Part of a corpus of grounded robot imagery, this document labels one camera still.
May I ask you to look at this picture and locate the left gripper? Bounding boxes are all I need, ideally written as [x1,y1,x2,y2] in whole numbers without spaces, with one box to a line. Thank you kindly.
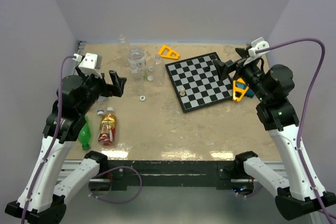
[77,65,126,114]

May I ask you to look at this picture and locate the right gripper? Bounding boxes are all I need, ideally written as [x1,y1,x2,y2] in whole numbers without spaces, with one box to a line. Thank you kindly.
[213,47,271,102]

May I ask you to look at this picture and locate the blue white slim bottle cap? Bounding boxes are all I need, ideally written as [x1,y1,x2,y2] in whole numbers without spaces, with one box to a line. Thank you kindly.
[147,76,154,82]

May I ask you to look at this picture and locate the grapefruit tea bottle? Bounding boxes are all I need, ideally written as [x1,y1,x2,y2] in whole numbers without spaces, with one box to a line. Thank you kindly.
[128,45,147,79]

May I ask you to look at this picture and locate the clear Pocari bottle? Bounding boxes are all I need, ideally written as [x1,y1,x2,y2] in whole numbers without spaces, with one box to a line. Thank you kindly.
[118,34,130,65]

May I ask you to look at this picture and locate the clear slim bottle white cap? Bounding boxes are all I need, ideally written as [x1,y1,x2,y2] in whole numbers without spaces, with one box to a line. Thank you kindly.
[153,54,165,86]

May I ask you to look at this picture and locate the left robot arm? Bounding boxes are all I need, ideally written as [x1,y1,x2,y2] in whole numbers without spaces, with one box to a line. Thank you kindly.
[5,70,127,223]

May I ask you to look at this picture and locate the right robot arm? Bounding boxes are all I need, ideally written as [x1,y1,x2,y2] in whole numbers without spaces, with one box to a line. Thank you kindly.
[213,48,335,220]

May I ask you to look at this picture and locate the red label tea bottle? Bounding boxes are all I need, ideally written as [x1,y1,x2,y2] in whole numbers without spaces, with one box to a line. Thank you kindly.
[98,107,117,146]

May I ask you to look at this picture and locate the green plastic bottle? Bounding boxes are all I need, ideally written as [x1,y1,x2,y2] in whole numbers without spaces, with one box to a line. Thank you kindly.
[78,115,91,151]

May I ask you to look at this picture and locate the yellow triangle toy right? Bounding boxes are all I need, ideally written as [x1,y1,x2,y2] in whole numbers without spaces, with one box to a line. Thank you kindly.
[233,78,248,102]

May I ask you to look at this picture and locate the yellow triangle toy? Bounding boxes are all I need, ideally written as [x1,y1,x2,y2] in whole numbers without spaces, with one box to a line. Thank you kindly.
[233,78,248,102]
[158,45,180,60]

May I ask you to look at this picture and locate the blue toy blocks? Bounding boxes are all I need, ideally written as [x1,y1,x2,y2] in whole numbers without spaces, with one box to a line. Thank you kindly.
[236,82,254,98]

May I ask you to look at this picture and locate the chessboard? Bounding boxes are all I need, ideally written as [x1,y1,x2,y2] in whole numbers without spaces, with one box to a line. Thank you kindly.
[165,52,233,113]

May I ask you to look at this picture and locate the white chess piece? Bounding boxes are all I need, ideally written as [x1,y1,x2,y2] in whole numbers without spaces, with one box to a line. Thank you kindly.
[180,87,185,96]

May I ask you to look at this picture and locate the yellow triangle toy far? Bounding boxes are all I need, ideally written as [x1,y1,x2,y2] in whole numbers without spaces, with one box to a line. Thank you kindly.
[158,45,180,60]

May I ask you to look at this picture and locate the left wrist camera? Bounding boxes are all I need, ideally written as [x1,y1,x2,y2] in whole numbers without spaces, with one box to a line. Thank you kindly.
[73,52,102,79]

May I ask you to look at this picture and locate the purple cable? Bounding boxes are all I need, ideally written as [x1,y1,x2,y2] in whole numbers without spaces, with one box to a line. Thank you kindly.
[256,37,336,224]
[88,166,143,205]
[20,55,79,224]

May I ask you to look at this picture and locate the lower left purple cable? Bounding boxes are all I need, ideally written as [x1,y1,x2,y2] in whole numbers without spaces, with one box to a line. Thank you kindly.
[88,166,143,205]

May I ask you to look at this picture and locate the black table front rail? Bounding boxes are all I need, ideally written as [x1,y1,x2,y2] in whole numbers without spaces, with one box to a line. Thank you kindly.
[89,159,266,190]

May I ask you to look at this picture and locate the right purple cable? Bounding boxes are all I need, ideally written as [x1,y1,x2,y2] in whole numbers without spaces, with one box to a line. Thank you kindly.
[256,37,336,224]

